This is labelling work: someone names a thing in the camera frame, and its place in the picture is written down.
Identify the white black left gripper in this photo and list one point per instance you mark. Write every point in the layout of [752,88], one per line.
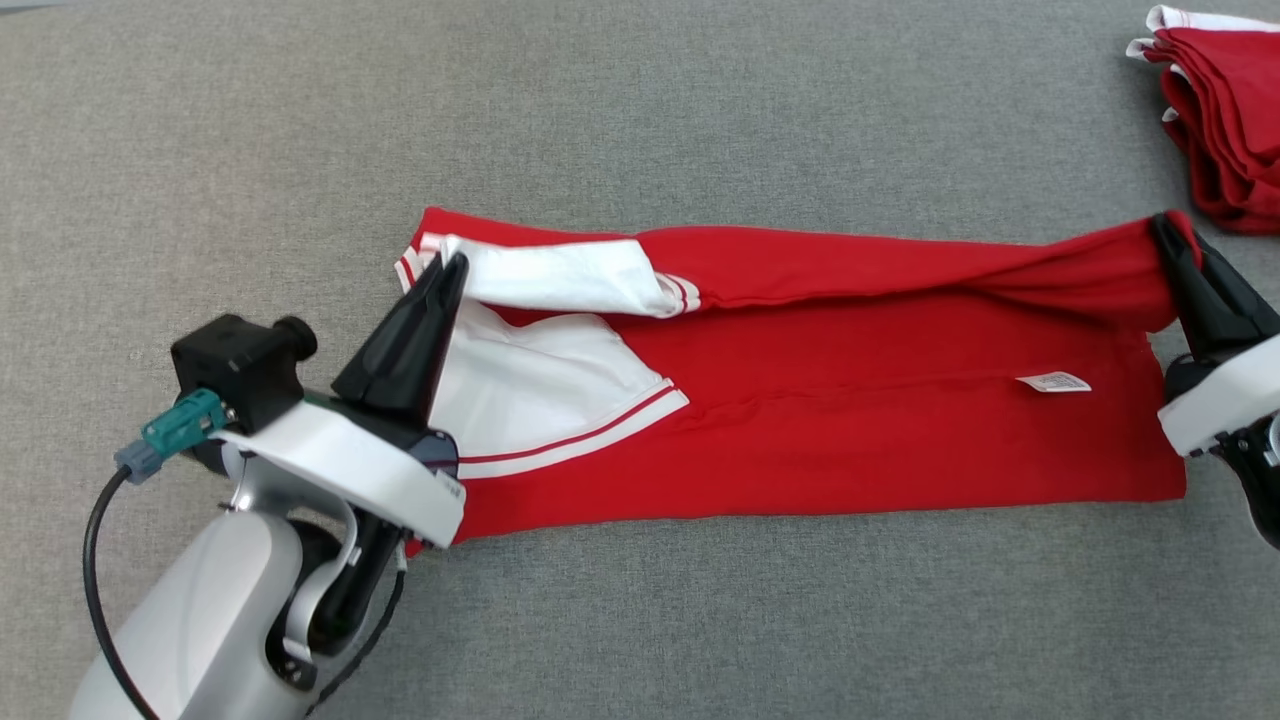
[340,465]

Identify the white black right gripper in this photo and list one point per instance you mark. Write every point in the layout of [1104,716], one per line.
[1235,390]

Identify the red shorts with white stripes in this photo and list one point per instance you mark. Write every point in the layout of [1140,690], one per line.
[1230,120]

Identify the red white sports jersey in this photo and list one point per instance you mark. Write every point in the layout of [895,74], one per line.
[850,430]

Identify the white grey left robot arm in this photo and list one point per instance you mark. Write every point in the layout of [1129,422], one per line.
[200,610]

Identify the grey fabric sofa seat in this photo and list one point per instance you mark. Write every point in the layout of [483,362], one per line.
[700,620]

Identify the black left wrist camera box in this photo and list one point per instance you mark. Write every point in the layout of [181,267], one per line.
[240,365]

